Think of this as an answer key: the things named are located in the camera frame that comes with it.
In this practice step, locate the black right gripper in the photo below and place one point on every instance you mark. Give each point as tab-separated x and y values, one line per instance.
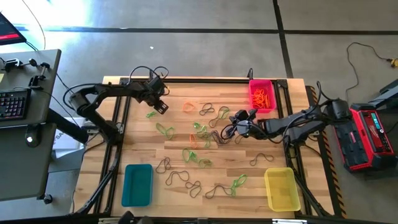
245	129

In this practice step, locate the black support strut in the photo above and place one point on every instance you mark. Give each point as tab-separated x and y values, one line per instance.
66	126

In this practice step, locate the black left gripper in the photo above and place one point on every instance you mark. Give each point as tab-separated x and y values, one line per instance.
149	95

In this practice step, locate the silver metal bracket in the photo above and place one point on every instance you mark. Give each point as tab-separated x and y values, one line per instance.
289	221
109	221

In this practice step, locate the white paper sheet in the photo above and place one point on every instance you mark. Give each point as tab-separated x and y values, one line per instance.
62	146

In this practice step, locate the black desk clamp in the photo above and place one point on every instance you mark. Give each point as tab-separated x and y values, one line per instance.
14	63
38	79

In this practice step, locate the black device with light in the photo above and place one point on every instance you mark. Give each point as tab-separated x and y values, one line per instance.
34	132

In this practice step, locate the black table edge clip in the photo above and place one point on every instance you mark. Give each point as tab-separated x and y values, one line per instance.
250	74

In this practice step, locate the black caster wheel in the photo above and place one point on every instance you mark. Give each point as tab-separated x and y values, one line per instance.
47	199

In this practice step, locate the teal plastic basket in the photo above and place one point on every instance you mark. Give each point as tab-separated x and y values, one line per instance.
136	186

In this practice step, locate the grey desk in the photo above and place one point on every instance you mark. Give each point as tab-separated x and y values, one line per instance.
18	171

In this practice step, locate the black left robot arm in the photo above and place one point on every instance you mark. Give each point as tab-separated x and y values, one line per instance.
93	90

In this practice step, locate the black yellow hazard tape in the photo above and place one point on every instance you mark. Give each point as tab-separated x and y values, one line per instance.
334	174

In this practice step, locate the black red monitor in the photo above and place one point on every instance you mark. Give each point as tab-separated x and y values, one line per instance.
7	34

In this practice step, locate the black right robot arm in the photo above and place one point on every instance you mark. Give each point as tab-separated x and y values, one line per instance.
304	119

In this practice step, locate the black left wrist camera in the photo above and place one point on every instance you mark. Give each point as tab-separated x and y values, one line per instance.
155	84

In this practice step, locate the yellow plug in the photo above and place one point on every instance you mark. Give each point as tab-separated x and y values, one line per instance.
394	62

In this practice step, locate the orange rubber band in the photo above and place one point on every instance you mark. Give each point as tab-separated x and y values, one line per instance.
261	100
258	104
186	109
190	140
256	93
266	99

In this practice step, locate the grey equipment case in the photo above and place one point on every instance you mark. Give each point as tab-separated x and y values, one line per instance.
388	93

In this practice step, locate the green rubber band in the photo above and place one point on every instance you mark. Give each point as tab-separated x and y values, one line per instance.
239	180
193	156
160	127
203	128
151	114
183	155
173	132
226	111
211	162
207	144
196	124

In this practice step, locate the red black power station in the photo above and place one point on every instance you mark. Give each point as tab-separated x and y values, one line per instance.
360	149

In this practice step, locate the black backlit keyboard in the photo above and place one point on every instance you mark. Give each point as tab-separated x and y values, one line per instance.
12	104

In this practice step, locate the pink plastic basket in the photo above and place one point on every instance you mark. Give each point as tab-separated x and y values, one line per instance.
253	84

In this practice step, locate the yellow plastic basket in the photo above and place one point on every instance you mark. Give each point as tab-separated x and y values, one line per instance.
281	189

